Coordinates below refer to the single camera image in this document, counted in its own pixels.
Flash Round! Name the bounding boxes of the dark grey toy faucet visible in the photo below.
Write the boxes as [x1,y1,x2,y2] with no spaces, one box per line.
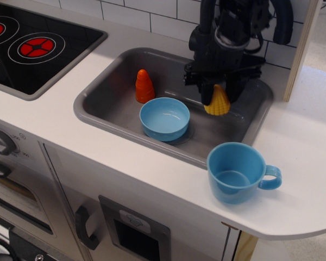
[189,1,293,55]

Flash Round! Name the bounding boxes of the grey dispenser panel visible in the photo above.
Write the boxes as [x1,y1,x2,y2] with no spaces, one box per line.
[98,195,172,261]

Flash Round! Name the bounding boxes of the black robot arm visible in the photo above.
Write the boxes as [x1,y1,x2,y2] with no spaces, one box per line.
[184,1,272,105]

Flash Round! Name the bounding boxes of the grey toy sink basin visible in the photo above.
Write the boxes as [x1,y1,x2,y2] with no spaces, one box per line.
[74,48,273,169]

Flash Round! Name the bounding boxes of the blue plastic cup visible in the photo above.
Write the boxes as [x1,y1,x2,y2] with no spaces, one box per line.
[206,142,282,204]

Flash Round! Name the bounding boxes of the yellow toy corn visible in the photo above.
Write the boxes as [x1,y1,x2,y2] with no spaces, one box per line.
[204,84,230,116]

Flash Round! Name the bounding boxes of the blue plastic bowl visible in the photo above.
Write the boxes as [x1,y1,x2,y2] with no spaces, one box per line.
[139,97,190,142]

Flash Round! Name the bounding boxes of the orange toy carrot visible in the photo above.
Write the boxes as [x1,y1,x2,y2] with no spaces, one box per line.
[135,69,155,103]

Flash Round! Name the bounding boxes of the black toy stovetop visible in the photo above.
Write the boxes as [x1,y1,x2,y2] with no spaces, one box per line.
[0,3,108,101]

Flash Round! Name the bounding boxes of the black cable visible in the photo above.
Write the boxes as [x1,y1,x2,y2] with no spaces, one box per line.
[0,236,17,261]

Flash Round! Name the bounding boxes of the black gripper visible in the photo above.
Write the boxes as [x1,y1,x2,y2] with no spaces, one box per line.
[184,40,266,105]

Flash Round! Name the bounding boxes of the wooden side post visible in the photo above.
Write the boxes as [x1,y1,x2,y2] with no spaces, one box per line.
[283,1,322,102]

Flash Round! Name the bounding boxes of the grey oven knob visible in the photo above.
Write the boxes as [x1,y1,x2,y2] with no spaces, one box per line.
[0,130,20,156]

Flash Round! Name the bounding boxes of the dark grey cabinet handle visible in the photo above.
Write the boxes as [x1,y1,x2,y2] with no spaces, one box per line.
[74,206,99,250]

